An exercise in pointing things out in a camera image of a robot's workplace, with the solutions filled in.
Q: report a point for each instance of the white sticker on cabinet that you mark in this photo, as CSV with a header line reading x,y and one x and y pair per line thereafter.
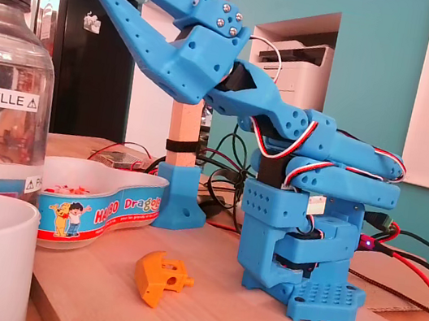
x,y
92,22

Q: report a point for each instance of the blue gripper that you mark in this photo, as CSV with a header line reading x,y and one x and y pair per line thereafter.
x,y
192,55

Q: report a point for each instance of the black cabinet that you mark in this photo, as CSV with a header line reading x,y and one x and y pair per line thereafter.
x,y
87,85

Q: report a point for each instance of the clear Haribo candy tub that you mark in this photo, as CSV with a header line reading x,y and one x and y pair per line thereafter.
x,y
107,212

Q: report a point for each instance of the clear jar with black lid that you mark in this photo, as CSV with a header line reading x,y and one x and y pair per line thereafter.
x,y
10,52

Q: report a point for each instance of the blue 3D-printed robot arm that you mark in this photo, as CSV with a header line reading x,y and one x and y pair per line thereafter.
x,y
348,150

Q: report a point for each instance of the orange 3D-printed part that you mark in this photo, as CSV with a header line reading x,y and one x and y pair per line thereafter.
x,y
149,277

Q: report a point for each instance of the blue printed post base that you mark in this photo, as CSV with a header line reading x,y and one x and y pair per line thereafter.
x,y
175,199

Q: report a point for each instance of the metal mesh power supply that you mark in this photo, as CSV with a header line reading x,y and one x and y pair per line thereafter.
x,y
120,159

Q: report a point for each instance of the green terminal plug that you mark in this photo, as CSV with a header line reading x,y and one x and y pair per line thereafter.
x,y
383,221

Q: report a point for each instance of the white office printer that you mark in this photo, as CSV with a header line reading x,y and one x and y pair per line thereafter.
x,y
307,73

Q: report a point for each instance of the wooden camera post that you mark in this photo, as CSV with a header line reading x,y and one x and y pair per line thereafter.
x,y
184,131

